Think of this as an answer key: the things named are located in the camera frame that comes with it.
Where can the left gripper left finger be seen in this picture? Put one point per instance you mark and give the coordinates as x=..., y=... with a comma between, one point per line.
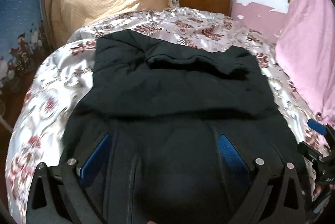
x=57, y=194

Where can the blue patterned curtain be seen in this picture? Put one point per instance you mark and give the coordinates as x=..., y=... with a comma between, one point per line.
x=23, y=47

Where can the black padded jacket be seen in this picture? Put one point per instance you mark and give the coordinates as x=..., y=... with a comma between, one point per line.
x=165, y=105

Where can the floral satin bedspread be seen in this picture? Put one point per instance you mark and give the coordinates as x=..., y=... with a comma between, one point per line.
x=66, y=76

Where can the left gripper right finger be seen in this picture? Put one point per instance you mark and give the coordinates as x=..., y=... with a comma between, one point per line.
x=268, y=198

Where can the pink curtain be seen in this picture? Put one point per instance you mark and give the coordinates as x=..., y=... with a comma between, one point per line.
x=305, y=50

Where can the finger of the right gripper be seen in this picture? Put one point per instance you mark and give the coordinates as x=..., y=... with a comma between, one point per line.
x=317, y=127

